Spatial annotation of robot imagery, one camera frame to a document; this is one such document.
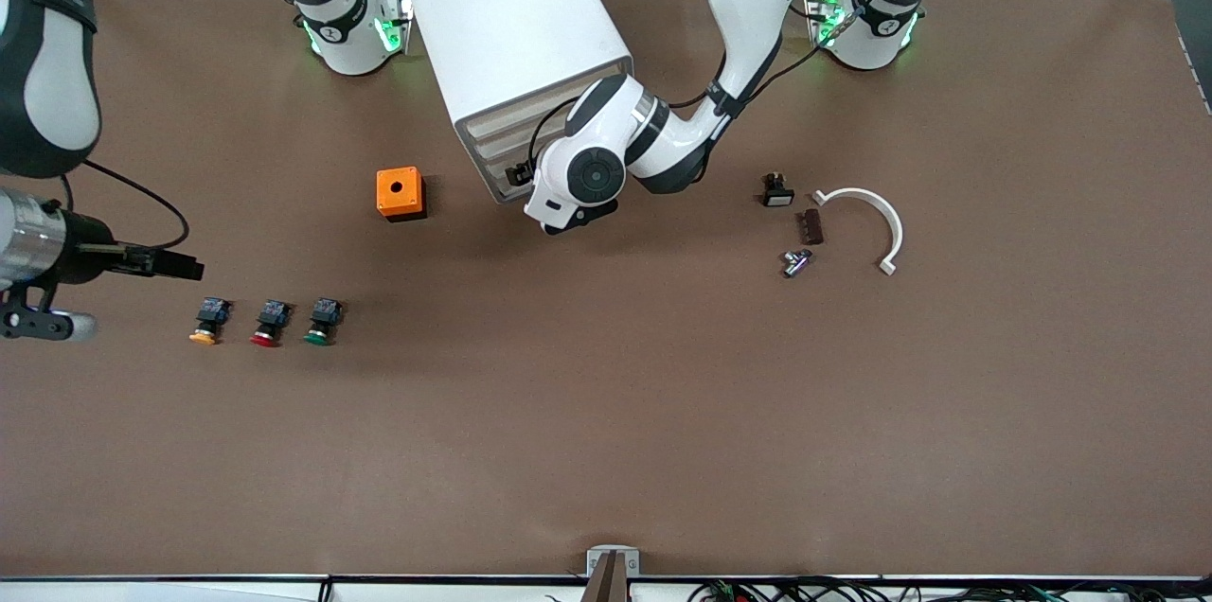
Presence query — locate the green push button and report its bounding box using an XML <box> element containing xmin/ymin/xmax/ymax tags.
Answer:
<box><xmin>303</xmin><ymin>297</ymin><xmax>347</xmax><ymax>347</ymax></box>

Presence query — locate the yellow push button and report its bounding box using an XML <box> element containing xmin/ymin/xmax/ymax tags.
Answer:
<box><xmin>188</xmin><ymin>296</ymin><xmax>233</xmax><ymax>346</ymax></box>

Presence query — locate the red push button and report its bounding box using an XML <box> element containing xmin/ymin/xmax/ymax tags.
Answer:
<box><xmin>250</xmin><ymin>298</ymin><xmax>294</xmax><ymax>349</ymax></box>

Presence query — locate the white drawer cabinet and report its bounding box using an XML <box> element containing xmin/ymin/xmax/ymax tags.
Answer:
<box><xmin>397</xmin><ymin>0</ymin><xmax>638</xmax><ymax>205</ymax></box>

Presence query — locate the orange box with hole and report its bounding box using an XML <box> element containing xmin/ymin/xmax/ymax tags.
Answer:
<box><xmin>376</xmin><ymin>167</ymin><xmax>428</xmax><ymax>222</ymax></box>

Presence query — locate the white curved plastic clamp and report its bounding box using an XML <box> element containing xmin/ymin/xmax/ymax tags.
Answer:
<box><xmin>812</xmin><ymin>187</ymin><xmax>905</xmax><ymax>276</ymax></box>

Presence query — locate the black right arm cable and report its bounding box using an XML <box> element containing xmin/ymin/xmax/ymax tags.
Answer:
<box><xmin>62</xmin><ymin>157</ymin><xmax>190</xmax><ymax>251</ymax></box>

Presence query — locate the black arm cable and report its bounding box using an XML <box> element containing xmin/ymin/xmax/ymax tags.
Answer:
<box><xmin>528</xmin><ymin>0</ymin><xmax>867</xmax><ymax>172</ymax></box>
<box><xmin>62</xmin><ymin>157</ymin><xmax>190</xmax><ymax>251</ymax></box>

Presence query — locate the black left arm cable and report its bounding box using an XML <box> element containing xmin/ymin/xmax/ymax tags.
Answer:
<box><xmin>528</xmin><ymin>0</ymin><xmax>867</xmax><ymax>172</ymax></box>

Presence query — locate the silver camera mount bracket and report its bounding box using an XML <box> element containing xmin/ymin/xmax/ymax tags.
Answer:
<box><xmin>586</xmin><ymin>545</ymin><xmax>641</xmax><ymax>602</ymax></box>

